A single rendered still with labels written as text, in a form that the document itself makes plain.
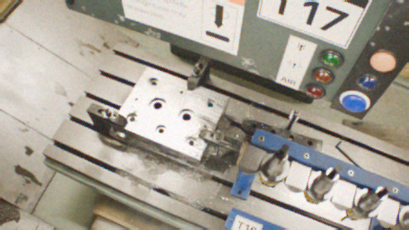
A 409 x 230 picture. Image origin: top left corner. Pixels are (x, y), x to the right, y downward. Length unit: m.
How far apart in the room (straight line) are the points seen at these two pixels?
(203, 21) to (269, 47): 0.08
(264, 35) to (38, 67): 1.33
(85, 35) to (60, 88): 0.28
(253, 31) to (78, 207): 1.15
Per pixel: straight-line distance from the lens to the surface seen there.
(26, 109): 1.58
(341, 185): 0.83
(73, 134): 1.23
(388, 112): 1.81
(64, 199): 1.47
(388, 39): 0.37
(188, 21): 0.44
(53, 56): 1.66
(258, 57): 0.43
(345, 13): 0.35
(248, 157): 0.80
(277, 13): 0.37
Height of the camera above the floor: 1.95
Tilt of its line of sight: 63 degrees down
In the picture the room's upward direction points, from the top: 11 degrees clockwise
